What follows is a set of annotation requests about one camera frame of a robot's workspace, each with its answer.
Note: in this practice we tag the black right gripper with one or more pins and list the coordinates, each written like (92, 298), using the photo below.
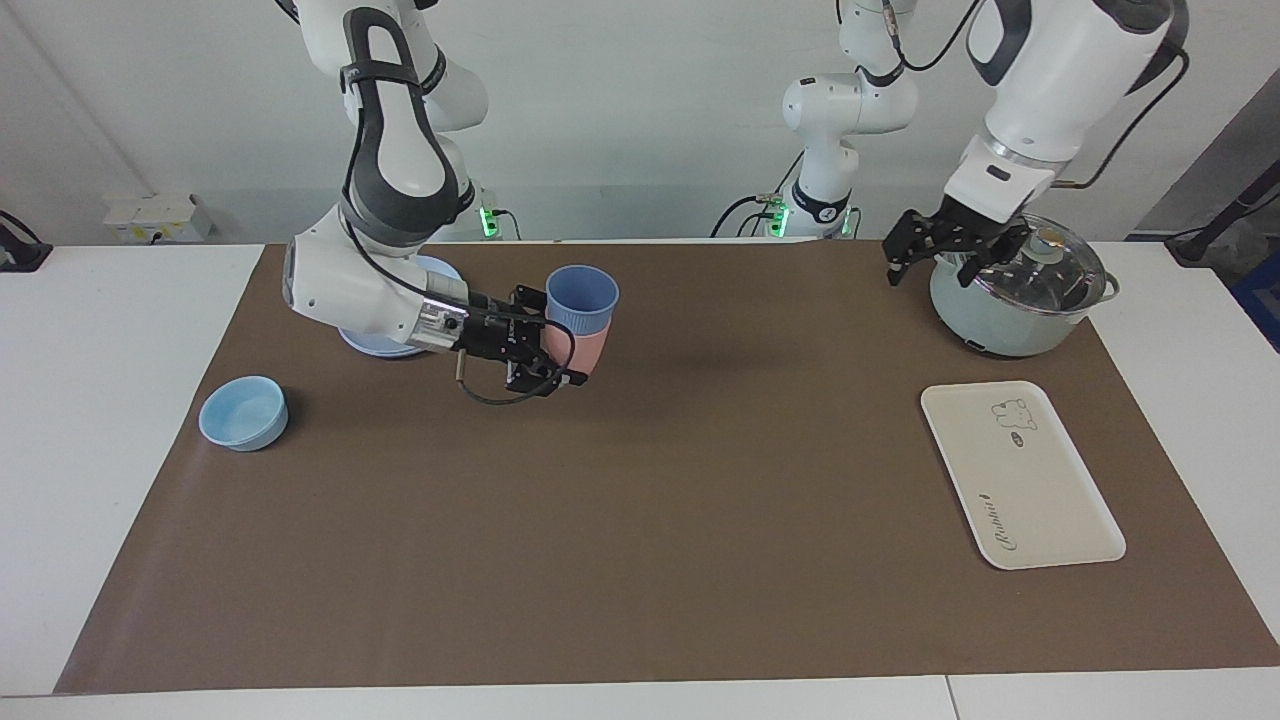
(495, 335)

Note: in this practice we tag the blue ribbed plastic cup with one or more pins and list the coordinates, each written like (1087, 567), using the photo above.
(585, 300)

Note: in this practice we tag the light blue plastic bowl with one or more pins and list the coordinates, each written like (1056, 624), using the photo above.
(242, 415)

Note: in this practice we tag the pale blue round plate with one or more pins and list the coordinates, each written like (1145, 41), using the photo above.
(380, 347)

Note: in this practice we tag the blue crate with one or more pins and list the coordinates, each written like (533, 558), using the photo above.
(1262, 300)

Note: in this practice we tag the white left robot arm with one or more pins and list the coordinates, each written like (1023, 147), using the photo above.
(1050, 80)

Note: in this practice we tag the cream rabbit print tray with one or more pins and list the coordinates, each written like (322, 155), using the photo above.
(1020, 480)

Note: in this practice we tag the glass pot lid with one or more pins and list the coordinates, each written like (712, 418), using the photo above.
(1060, 275)

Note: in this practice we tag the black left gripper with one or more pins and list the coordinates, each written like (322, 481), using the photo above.
(970, 225)

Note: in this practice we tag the black clamp mount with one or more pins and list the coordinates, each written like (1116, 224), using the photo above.
(20, 250)

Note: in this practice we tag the pink plastic cup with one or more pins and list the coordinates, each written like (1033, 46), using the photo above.
(590, 350)

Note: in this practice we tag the brown table mat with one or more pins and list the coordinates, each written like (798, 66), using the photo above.
(640, 520)

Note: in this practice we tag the pale green cooking pot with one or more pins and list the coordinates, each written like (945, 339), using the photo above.
(1000, 325)

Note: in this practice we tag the black tripod leg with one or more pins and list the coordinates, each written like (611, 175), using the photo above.
(1195, 243)

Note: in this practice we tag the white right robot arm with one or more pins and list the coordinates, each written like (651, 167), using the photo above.
(400, 170)

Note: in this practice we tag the white wall socket box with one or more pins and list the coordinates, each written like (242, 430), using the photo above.
(160, 218)

